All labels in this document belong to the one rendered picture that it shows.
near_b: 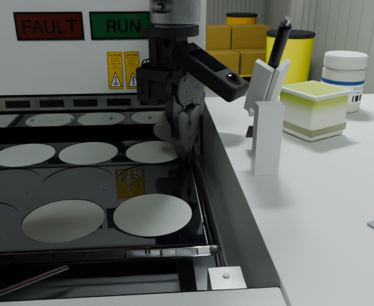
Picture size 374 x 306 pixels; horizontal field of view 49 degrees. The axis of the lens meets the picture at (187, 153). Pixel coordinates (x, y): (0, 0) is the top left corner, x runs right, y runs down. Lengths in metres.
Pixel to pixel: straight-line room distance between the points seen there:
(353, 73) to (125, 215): 0.44
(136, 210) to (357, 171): 0.28
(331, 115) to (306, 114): 0.04
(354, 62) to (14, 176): 0.57
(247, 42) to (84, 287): 4.93
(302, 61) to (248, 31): 1.46
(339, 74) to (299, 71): 3.31
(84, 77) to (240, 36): 4.58
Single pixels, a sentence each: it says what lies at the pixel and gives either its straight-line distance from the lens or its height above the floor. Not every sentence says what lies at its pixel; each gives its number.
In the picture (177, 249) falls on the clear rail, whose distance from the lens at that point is 0.47.
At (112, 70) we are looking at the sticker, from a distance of 0.80.
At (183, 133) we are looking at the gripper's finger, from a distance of 0.65.
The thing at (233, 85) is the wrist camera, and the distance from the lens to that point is 0.58.
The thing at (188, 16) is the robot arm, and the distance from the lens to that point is 0.61.
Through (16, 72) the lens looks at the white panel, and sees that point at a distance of 0.83.
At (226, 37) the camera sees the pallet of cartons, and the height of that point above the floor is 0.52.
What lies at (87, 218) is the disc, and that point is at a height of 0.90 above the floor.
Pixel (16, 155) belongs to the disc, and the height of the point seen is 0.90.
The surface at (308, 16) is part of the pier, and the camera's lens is 4.77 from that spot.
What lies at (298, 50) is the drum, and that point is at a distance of 3.98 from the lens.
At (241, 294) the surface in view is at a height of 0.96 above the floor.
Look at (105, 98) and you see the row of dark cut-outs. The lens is 0.81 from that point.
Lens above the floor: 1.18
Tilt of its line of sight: 23 degrees down
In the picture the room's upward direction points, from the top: straight up
